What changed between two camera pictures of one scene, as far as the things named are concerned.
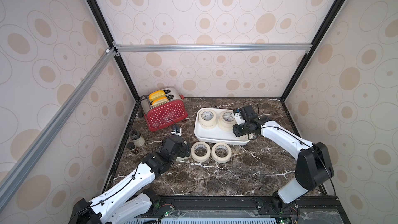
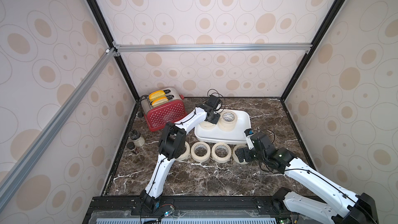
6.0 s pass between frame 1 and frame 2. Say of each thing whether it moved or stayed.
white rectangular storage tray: stayed
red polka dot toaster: stayed
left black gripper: moved
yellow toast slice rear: stayed
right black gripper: moved
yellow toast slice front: stayed
